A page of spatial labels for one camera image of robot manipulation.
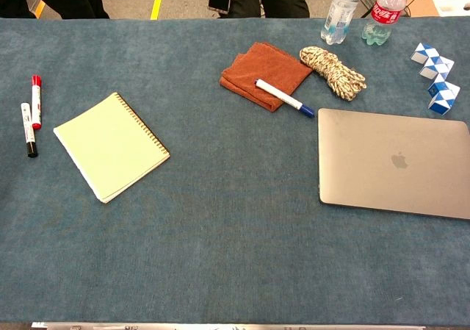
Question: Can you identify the yellow spiral notebook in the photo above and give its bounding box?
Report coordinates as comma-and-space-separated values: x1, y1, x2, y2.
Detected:
53, 91, 171, 204

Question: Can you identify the blue whiteboard marker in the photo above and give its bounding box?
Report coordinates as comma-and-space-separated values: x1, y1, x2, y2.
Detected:
255, 78, 316, 118

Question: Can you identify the red whiteboard marker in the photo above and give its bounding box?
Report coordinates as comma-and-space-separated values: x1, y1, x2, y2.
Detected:
31, 74, 43, 131

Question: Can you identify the black whiteboard marker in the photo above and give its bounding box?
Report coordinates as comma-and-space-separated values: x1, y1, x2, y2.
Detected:
20, 102, 39, 159

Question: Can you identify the folded orange cloth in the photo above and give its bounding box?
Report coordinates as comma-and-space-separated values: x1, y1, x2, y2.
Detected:
219, 42, 314, 113

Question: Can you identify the blue felt table mat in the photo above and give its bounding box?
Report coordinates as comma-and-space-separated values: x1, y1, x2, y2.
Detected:
0, 16, 470, 326

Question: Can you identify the closed grey laptop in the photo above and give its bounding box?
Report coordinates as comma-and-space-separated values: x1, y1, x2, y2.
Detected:
317, 107, 470, 220

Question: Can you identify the yellow floor tape strip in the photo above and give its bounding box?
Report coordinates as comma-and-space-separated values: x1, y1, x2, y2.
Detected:
150, 0, 166, 21

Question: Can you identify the clear blue-label water bottle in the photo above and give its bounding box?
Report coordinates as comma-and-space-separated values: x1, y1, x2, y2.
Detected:
320, 0, 364, 46

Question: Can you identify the clear red-label plastic bottle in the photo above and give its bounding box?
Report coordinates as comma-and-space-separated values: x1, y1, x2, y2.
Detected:
361, 0, 412, 47

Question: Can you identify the blue white snake puzzle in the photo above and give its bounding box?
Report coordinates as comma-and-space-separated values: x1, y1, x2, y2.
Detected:
410, 43, 461, 116

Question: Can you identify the coiled beige patterned rope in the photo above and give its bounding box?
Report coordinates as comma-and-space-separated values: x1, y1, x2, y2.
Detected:
299, 46, 368, 102

